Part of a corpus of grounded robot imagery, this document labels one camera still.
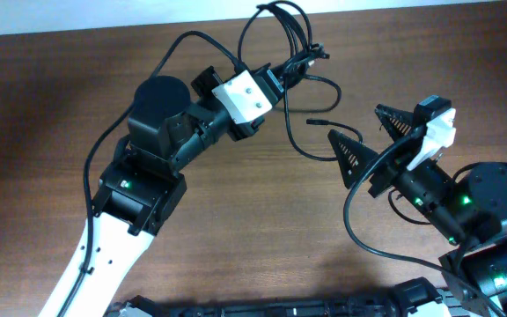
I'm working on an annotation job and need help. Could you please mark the black usb cables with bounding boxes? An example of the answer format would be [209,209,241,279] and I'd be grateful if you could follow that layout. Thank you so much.
[237,0,364,162]

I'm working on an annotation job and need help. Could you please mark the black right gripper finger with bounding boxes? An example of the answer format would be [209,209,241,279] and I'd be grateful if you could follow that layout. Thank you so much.
[375,104,413,141]
[327,129,378,189]

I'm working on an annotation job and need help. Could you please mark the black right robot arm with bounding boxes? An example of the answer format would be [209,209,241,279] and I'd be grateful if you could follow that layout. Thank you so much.
[327,95,507,316]

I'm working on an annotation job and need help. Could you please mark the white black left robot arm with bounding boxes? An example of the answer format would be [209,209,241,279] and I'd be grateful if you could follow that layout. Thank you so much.
[40,67,283,316]

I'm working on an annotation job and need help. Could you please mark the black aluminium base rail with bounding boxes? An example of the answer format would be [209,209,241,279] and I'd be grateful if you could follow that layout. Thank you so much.
[105,277,467,317]

